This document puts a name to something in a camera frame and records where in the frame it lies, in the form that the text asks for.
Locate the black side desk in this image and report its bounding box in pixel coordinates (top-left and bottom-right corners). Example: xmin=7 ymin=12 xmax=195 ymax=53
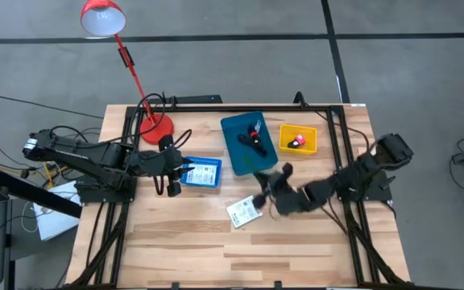
xmin=0 ymin=167 xmax=83 ymax=290

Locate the black cable with red tie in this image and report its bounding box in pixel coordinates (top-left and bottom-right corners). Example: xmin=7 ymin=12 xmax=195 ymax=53
xmin=244 ymin=123 xmax=262 ymax=148

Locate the black aluminium table frame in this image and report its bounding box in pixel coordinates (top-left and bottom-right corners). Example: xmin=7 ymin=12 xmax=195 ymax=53
xmin=68 ymin=102 xmax=408 ymax=290

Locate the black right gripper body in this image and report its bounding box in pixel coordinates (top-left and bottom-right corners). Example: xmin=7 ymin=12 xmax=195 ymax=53
xmin=270 ymin=179 xmax=310 ymax=217

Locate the yellow floor cable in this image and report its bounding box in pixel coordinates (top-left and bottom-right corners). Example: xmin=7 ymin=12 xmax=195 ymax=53
xmin=43 ymin=160 xmax=64 ymax=189

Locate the blue slotted plastic basket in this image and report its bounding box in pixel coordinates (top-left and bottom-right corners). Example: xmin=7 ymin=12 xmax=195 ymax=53
xmin=180 ymin=155 xmax=224 ymax=189

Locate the long black bar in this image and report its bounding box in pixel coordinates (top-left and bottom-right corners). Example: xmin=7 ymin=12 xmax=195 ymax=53
xmin=147 ymin=94 xmax=223 ymax=105

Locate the red desk lamp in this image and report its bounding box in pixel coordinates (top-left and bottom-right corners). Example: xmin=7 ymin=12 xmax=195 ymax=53
xmin=80 ymin=0 xmax=176 ymax=146

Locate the yellow plastic bin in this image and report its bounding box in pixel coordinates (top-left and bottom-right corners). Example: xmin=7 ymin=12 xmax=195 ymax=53
xmin=279 ymin=123 xmax=318 ymax=155

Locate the thin black feed cable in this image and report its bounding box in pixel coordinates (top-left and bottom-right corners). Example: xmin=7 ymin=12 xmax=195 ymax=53
xmin=308 ymin=107 xmax=372 ymax=152

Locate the long thin floor cable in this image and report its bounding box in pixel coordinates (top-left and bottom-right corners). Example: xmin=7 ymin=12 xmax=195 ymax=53
xmin=0 ymin=95 xmax=105 ymax=120

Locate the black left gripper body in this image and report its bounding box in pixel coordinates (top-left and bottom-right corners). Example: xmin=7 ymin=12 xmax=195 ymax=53
xmin=145 ymin=147 xmax=181 ymax=177

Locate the teal plastic bin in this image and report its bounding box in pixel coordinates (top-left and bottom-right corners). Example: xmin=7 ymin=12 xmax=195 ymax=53
xmin=219 ymin=110 xmax=280 ymax=176

